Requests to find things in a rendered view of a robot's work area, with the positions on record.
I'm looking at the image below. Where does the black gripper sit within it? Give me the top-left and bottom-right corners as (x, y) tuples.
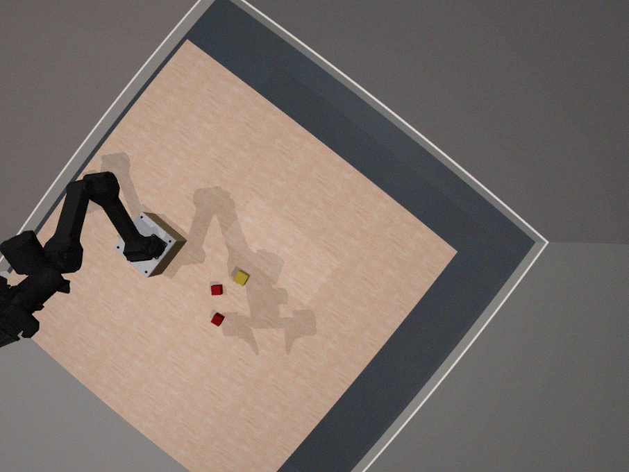
(0, 282), (44, 348)

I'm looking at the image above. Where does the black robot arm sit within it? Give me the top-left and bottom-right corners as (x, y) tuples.
(0, 171), (168, 302)

